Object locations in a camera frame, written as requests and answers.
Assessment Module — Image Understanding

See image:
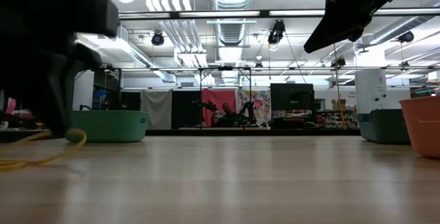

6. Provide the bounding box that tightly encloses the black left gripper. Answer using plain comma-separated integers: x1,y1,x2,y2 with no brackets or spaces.
0,0,120,138

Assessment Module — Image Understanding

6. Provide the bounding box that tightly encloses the yellow rubber band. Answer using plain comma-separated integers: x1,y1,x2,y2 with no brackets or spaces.
0,128,87,172

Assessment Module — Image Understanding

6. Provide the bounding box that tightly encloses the blue bin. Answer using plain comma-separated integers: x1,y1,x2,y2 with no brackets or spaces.
91,89,111,111

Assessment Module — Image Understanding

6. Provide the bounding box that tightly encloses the pink object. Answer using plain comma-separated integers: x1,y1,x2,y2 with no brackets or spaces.
3,96,18,116

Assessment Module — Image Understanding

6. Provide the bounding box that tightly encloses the green plastic basket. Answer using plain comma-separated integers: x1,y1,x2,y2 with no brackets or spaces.
67,109,151,144

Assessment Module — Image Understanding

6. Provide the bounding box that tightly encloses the white pillar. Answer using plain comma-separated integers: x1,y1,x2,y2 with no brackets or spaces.
354,68,388,115

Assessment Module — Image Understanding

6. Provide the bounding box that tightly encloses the cardboard box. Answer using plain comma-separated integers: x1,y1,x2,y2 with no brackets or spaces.
331,98,348,112

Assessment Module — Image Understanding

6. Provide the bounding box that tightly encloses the black panel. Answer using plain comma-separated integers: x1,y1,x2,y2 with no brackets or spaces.
269,82,316,129

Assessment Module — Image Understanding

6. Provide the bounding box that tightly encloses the shelf with small items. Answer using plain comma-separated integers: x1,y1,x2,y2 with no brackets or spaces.
315,109,359,130

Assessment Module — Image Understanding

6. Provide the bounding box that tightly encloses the grey hanging cloth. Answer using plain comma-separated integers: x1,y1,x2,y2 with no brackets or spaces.
140,89,173,131

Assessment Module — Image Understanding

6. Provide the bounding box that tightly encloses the dark teal plastic basket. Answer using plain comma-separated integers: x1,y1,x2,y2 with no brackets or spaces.
356,109,412,145

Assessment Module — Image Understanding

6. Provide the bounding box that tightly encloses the floral hanging cloth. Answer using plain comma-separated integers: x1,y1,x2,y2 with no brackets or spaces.
235,88,272,126

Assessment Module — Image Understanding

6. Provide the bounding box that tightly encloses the orange plastic basket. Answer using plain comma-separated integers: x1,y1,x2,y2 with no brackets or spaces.
399,96,440,159

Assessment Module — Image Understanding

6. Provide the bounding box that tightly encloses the black hanging cloth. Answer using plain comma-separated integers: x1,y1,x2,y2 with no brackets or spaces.
171,90,203,129

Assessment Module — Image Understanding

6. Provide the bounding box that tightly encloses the red hanging cloth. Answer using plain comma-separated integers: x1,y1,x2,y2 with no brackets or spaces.
201,88,238,127

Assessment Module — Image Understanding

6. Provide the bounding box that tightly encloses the person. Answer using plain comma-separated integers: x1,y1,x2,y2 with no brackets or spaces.
210,102,242,128

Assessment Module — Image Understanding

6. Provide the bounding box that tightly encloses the black hanging cable reel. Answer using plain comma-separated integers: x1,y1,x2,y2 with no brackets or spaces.
267,19,287,52
397,30,415,44
330,56,347,69
151,30,166,47

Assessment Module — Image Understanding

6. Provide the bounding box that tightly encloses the silver ventilation duct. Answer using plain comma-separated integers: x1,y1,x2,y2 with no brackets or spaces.
208,0,258,85
368,14,440,46

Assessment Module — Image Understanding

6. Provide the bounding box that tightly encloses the white ceiling duct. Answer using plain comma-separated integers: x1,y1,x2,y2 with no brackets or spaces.
74,24,178,84

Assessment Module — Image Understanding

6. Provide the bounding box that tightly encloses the black background rig frame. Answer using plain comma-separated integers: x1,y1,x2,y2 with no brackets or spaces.
198,66,253,129

